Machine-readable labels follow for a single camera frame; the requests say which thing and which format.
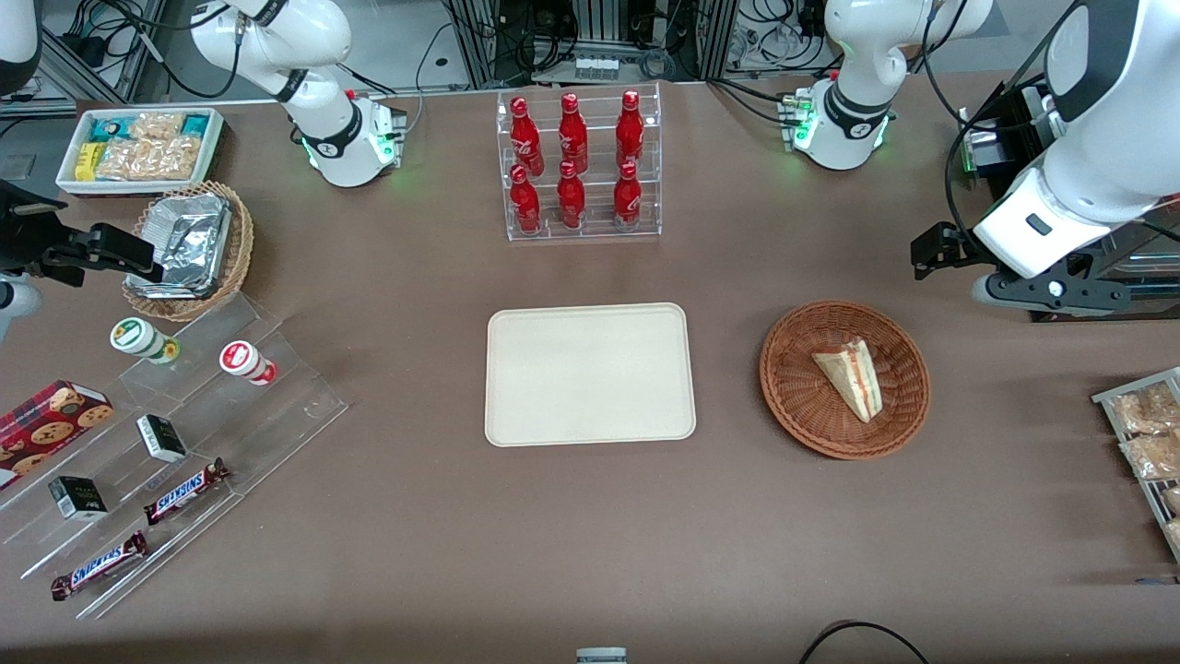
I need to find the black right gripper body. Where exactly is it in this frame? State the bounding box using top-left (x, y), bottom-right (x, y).
top-left (0, 182), bottom-right (67, 276)

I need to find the triangle sandwich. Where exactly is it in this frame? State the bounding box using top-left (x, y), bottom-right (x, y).
top-left (812, 338), bottom-right (883, 423)

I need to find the tan wicker basket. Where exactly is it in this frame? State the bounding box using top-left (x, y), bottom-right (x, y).
top-left (122, 181), bottom-right (254, 322)

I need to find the grey tray of snack bags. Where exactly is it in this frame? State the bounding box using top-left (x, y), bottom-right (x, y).
top-left (1092, 367), bottom-right (1180, 563)

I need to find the brown wicker basket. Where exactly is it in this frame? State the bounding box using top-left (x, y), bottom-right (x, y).
top-left (760, 300), bottom-right (931, 460)

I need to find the beige plastic tray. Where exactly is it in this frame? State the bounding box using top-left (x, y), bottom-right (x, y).
top-left (486, 302), bottom-right (697, 448)

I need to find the silver foil container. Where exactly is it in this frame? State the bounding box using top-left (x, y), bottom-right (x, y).
top-left (129, 192), bottom-right (231, 298)

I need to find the green lid yogurt cup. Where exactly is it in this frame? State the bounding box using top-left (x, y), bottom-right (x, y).
top-left (111, 317), bottom-right (181, 364)

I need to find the large clear cracker bag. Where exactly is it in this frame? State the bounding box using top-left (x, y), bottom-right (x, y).
top-left (97, 136), bottom-right (202, 181)

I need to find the black metal appliance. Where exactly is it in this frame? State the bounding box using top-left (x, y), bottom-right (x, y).
top-left (959, 78), bottom-right (1180, 322)

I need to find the small clear cracker bag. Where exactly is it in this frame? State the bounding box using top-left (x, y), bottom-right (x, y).
top-left (129, 113), bottom-right (185, 141)

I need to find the white snack bin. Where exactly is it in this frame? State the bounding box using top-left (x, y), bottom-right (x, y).
top-left (55, 107), bottom-right (225, 197)

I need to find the red lid yogurt cup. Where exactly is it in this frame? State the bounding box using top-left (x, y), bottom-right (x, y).
top-left (219, 340), bottom-right (277, 385)

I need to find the red cookie box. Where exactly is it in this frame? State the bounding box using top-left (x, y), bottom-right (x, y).
top-left (0, 380), bottom-right (115, 490)

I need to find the small black carton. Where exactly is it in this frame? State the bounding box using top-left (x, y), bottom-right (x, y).
top-left (48, 476), bottom-right (108, 520)
top-left (136, 414), bottom-right (187, 463)

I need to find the clear acrylic stepped display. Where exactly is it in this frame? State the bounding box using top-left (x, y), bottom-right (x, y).
top-left (0, 293), bottom-right (349, 621)

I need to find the snickers chocolate bar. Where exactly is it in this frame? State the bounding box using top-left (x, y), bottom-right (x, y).
top-left (51, 531), bottom-right (149, 601)
top-left (144, 458), bottom-right (230, 526)

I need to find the red cola bottle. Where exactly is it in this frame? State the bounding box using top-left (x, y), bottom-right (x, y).
top-left (510, 96), bottom-right (545, 176)
top-left (557, 160), bottom-right (586, 230)
top-left (616, 89), bottom-right (644, 169)
top-left (510, 164), bottom-right (542, 233)
top-left (559, 92), bottom-right (589, 174)
top-left (613, 161), bottom-right (643, 227)

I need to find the clear acrylic bottle rack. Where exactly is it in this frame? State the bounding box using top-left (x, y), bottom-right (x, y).
top-left (496, 83), bottom-right (663, 243)

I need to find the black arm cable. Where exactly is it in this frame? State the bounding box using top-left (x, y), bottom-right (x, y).
top-left (922, 0), bottom-right (1089, 243)

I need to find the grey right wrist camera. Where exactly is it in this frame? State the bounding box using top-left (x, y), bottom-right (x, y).
top-left (0, 281), bottom-right (43, 344)

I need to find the black table cable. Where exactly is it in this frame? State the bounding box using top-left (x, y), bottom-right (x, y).
top-left (797, 621), bottom-right (932, 664)

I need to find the aluminium equipment frame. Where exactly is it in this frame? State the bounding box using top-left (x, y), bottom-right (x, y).
top-left (442, 0), bottom-right (738, 89)

